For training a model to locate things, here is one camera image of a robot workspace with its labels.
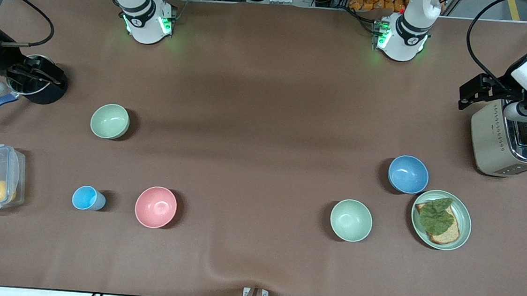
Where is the pale green bowl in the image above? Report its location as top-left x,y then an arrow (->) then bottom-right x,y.
328,197 -> 375,244
89,102 -> 131,141

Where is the blue bowl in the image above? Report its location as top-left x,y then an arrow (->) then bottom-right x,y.
386,154 -> 431,196

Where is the pink bowl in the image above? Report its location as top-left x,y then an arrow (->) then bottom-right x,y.
133,185 -> 179,230

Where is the glass lid with blue knob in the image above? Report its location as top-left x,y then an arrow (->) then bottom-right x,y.
7,53 -> 58,98

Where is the beige and chrome toaster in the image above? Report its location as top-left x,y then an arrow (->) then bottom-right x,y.
467,99 -> 527,179

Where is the pale green plate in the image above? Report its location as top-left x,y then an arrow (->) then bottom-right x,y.
409,188 -> 475,253

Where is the green lettuce leaf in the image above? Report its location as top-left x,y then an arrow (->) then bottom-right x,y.
419,195 -> 457,237

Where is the light blue cup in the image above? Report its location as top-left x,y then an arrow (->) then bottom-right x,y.
71,184 -> 107,212

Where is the wholegrain bread slice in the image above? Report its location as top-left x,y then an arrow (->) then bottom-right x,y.
412,201 -> 463,246

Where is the brown table cover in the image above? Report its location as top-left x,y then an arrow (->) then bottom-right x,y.
0,0 -> 527,296

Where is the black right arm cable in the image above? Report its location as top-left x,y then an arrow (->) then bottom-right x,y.
0,0 -> 58,51

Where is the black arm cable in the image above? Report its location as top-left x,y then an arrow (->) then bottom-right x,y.
463,0 -> 520,93
0,0 -> 58,51

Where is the black pot with blue handle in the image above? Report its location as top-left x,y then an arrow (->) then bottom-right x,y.
0,52 -> 71,134

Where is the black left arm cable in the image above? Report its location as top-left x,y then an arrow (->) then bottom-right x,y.
463,0 -> 520,93

